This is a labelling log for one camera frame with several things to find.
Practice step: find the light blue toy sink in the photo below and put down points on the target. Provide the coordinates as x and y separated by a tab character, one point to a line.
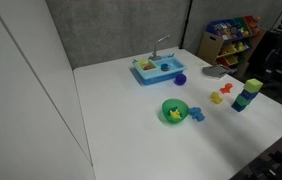
159	76

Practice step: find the light blue toy animal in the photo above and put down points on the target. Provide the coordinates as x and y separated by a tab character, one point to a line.
197	114

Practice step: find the black tripod pole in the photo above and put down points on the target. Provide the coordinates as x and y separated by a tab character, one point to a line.
185	23

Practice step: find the yellow green sink basket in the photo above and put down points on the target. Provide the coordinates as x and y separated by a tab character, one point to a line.
146	64

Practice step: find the grey metal plate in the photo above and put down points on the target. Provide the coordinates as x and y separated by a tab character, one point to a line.
217	70

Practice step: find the wooden toy bin shelf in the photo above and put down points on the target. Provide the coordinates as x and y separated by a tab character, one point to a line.
231	43

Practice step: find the yellow star toy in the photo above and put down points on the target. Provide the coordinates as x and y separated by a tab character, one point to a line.
175	114

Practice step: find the orange toy animal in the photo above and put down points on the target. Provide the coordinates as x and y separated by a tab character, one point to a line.
226	88

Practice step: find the green plastic bowl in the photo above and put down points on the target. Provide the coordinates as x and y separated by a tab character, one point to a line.
167	108

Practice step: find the yellow toy duck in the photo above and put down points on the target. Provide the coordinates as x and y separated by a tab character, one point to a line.
216	97

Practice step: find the black office chair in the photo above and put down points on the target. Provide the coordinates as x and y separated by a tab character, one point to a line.
281	66

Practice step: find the lime green block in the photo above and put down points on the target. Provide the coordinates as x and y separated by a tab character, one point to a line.
253	85

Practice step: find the neon blue block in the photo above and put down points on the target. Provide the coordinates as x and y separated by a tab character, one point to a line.
248	95

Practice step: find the grey toy faucet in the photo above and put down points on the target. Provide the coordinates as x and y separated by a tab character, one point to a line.
156	50

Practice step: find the dark blue ball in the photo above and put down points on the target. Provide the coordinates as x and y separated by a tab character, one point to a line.
180	79

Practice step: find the blue toy cup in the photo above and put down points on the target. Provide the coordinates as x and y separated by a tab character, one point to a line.
165	67

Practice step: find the navy blue block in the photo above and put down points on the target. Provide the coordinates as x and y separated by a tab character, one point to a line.
237	107

